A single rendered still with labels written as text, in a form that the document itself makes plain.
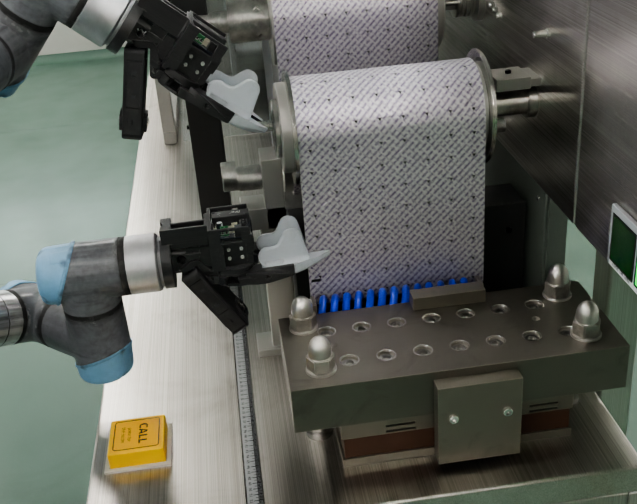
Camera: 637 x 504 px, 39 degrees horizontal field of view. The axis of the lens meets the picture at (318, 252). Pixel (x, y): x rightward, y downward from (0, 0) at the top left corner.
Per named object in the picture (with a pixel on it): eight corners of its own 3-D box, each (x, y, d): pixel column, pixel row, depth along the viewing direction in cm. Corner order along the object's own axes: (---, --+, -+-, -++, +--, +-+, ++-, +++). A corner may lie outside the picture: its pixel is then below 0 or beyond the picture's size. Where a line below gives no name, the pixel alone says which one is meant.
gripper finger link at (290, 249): (329, 228, 111) (255, 237, 110) (333, 270, 114) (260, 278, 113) (327, 218, 114) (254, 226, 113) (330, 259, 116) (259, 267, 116)
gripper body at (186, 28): (233, 52, 103) (142, -8, 99) (193, 112, 106) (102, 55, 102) (231, 36, 110) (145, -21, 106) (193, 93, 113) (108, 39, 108)
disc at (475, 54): (461, 145, 126) (460, 39, 120) (465, 144, 126) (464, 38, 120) (493, 178, 112) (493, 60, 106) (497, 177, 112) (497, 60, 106)
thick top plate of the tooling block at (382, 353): (282, 357, 118) (277, 318, 115) (575, 318, 121) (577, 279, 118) (294, 433, 104) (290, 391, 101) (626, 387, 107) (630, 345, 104)
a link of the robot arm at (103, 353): (92, 343, 127) (77, 275, 122) (149, 365, 121) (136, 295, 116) (49, 371, 121) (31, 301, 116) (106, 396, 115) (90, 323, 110)
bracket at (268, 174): (253, 340, 135) (230, 150, 121) (296, 335, 136) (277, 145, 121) (256, 358, 131) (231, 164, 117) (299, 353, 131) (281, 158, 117)
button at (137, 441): (114, 435, 117) (110, 420, 116) (167, 427, 118) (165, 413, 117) (110, 470, 111) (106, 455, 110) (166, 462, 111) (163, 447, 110)
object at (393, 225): (310, 301, 120) (299, 173, 111) (482, 280, 121) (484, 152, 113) (311, 303, 119) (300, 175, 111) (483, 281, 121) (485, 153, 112)
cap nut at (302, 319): (287, 322, 114) (284, 291, 112) (316, 318, 114) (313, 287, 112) (290, 337, 111) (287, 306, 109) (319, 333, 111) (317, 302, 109)
